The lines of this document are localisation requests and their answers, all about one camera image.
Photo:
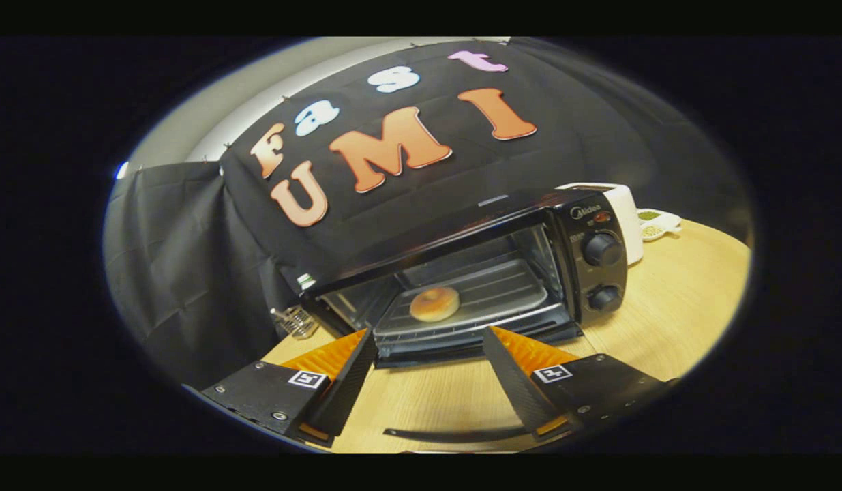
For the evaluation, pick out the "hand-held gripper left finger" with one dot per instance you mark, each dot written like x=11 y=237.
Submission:
x=346 y=389

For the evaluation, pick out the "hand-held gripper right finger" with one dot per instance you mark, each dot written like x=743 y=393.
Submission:
x=513 y=382

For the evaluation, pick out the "round brown bagel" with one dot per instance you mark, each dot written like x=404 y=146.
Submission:
x=434 y=303

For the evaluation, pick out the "black toaster oven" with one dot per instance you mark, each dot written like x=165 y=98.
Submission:
x=584 y=279

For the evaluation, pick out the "metal oven tray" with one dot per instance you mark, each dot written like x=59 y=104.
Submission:
x=502 y=293

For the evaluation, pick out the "white toaster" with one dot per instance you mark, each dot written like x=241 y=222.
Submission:
x=628 y=218

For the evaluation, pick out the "small white bottle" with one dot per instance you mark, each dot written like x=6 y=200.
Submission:
x=306 y=281

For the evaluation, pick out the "white condiment dish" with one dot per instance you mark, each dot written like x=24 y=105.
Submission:
x=659 y=224

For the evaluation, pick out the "small ceiling light panel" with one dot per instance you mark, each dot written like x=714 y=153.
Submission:
x=122 y=170

